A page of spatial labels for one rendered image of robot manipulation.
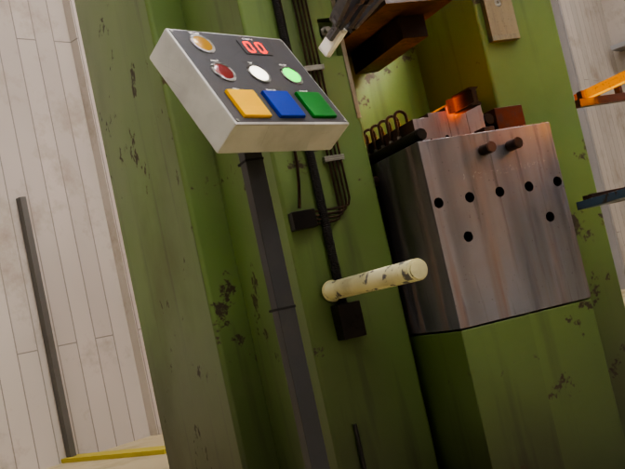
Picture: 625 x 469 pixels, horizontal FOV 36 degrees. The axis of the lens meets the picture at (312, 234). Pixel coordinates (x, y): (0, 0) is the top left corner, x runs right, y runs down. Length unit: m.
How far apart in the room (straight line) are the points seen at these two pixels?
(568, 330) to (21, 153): 4.51
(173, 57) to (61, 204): 4.44
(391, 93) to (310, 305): 0.85
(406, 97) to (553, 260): 0.78
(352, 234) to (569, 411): 0.66
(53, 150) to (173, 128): 3.74
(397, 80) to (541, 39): 0.44
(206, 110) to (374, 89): 1.05
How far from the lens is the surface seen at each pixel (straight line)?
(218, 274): 2.66
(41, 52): 6.61
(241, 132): 1.84
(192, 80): 1.90
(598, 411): 2.41
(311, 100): 2.02
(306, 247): 2.28
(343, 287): 2.16
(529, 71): 2.71
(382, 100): 2.84
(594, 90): 2.48
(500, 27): 2.67
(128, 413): 6.37
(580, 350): 2.39
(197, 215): 2.67
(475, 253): 2.25
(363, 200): 2.36
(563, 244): 2.39
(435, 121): 2.34
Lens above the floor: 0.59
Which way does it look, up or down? 4 degrees up
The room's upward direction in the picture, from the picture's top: 12 degrees counter-clockwise
